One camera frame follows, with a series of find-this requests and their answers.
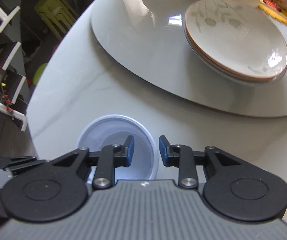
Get translucent plastic bowl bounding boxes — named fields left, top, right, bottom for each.
left=76, top=114, right=160, bottom=182

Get white leaf plate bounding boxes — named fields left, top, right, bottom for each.
left=186, top=38, right=285, bottom=87
left=184, top=0, right=287, bottom=79

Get white flower plate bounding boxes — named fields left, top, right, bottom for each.
left=185, top=28, right=287, bottom=82

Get green round seat stool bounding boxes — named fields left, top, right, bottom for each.
left=33, top=63, right=48, bottom=86

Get grey round turntable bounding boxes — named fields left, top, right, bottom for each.
left=92, top=0, right=287, bottom=118

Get stacked green plastic stools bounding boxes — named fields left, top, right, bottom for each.
left=34, top=0, right=79, bottom=41

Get yellow sunflower coaster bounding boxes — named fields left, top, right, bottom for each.
left=258, top=0, right=287, bottom=25

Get white zigzag wall shelf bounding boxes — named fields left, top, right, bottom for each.
left=0, top=0, right=29, bottom=131

